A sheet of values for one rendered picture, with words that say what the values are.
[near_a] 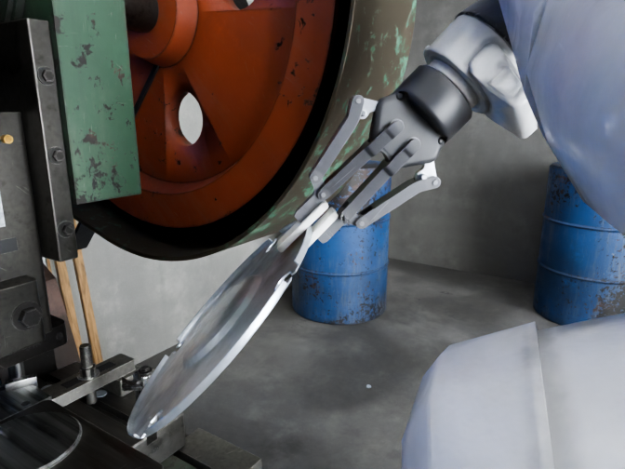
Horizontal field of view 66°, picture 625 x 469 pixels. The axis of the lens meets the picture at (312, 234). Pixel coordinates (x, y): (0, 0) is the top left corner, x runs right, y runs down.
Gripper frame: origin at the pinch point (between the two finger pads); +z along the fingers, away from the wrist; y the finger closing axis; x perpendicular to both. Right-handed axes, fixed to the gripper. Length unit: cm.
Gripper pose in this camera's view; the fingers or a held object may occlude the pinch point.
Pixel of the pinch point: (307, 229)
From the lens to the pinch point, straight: 51.4
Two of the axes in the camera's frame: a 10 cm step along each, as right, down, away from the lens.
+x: 0.5, 2.5, -9.7
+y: -7.1, -6.7, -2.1
